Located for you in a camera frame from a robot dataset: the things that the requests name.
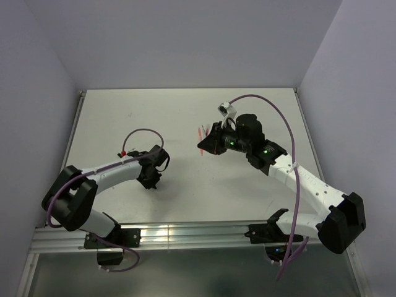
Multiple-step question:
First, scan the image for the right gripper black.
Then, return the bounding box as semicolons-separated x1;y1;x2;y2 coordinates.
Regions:
197;121;251;155

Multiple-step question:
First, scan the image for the orange pen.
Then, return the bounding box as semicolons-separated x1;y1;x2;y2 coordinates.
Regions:
198;126;204;157

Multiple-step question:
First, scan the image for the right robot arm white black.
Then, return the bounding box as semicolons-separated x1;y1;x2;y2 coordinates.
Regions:
197;114;366;254

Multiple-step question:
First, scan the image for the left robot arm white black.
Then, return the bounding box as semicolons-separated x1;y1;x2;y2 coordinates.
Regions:
41;145;171;247

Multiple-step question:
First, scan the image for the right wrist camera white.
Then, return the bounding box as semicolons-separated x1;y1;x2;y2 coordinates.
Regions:
218;101;237;127

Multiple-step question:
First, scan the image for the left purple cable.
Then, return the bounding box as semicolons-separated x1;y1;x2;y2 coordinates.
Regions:
45;127;165;228

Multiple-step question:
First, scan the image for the purple cable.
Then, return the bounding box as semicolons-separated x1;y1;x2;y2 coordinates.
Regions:
45;127;165;228
230;93;310;282

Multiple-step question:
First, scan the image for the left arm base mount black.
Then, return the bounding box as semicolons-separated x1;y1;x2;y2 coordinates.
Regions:
83;222;142;267

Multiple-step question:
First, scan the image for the aluminium rail frame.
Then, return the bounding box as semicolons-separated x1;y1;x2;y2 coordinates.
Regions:
29;216;353;257

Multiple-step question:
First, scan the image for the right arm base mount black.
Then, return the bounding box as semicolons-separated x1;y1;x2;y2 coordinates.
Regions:
244;220;290;263

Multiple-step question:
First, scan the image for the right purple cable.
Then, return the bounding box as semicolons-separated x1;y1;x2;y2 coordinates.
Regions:
230;93;310;282

